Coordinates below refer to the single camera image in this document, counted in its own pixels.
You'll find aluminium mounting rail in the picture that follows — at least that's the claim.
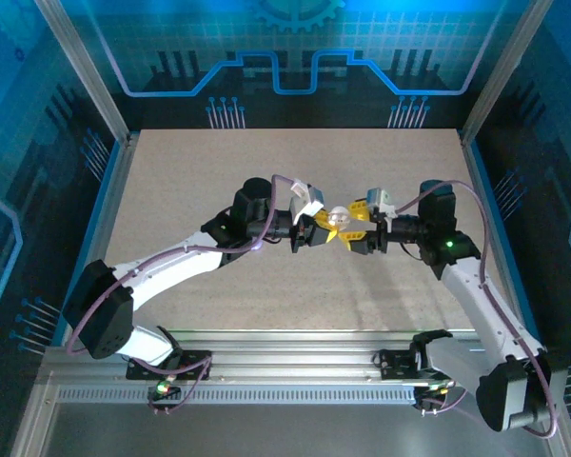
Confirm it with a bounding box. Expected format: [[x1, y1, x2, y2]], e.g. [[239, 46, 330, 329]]
[[42, 329, 551, 387]]

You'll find aluminium table side rail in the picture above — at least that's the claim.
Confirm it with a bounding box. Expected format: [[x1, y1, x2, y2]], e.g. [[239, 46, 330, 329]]
[[59, 132, 142, 347], [458, 130, 534, 334]]

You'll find white round earbud case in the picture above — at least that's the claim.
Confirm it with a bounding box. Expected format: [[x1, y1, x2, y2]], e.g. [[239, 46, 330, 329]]
[[327, 206, 352, 229]]

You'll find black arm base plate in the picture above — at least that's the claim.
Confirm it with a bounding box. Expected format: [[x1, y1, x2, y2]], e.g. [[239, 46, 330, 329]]
[[126, 348, 214, 382], [378, 349, 458, 382]]

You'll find aluminium frame post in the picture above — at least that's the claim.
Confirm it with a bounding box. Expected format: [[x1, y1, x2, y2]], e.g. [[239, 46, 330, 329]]
[[32, 0, 142, 147], [459, 0, 556, 144]]

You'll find grey metal base plate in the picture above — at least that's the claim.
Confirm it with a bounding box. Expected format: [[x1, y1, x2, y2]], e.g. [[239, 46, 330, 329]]
[[9, 399, 571, 457]]

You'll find slotted grey cable duct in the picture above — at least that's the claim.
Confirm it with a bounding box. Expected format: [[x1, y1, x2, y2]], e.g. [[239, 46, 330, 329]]
[[56, 386, 418, 405]]

